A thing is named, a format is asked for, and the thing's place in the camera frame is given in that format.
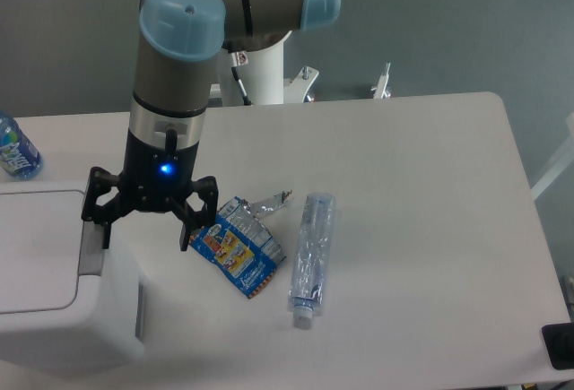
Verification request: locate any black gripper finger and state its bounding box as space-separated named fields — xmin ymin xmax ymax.
xmin=166 ymin=176 xmax=219 ymax=251
xmin=81 ymin=167 xmax=135 ymax=249

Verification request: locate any white stand leg with bolt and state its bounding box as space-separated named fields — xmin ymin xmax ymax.
xmin=371 ymin=62 xmax=391 ymax=99

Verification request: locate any blue snack wrapper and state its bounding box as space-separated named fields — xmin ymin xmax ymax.
xmin=189 ymin=190 xmax=292 ymax=299

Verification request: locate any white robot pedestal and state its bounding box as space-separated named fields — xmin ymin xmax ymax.
xmin=209 ymin=31 xmax=319 ymax=107

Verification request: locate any white trash can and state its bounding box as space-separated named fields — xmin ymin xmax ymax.
xmin=1 ymin=181 xmax=146 ymax=369

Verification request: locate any white frame bar right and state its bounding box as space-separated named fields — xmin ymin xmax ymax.
xmin=530 ymin=113 xmax=573 ymax=201

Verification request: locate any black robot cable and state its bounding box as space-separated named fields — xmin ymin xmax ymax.
xmin=230 ymin=62 xmax=253 ymax=106

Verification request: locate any white trash can lid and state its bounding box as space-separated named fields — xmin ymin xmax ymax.
xmin=1 ymin=189 xmax=104 ymax=316

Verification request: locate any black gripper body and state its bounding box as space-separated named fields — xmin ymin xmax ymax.
xmin=118 ymin=132 xmax=199 ymax=212

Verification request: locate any crushed clear plastic bottle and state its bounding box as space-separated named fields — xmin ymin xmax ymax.
xmin=288 ymin=193 xmax=336 ymax=330

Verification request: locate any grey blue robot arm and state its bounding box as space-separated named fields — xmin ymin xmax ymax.
xmin=82 ymin=0 xmax=341 ymax=249

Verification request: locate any blue labelled drink bottle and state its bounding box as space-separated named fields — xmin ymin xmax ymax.
xmin=1 ymin=112 xmax=43 ymax=179

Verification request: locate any black device at table edge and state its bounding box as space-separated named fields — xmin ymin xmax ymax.
xmin=542 ymin=323 xmax=573 ymax=370

